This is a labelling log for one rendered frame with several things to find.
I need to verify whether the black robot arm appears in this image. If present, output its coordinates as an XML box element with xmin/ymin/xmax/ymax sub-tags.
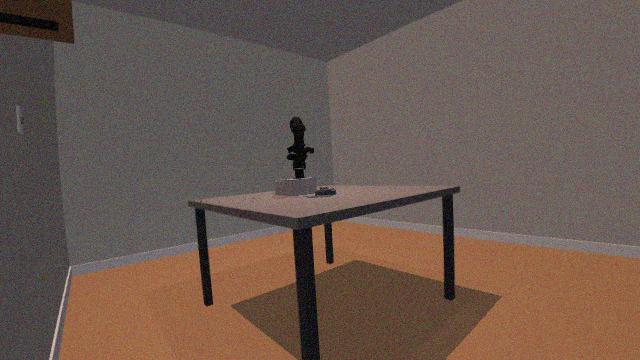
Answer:
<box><xmin>287</xmin><ymin>116</ymin><xmax>306</xmax><ymax>179</ymax></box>

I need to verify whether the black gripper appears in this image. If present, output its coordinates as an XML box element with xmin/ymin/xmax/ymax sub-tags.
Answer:
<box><xmin>287</xmin><ymin>141</ymin><xmax>314</xmax><ymax>168</ymax></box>

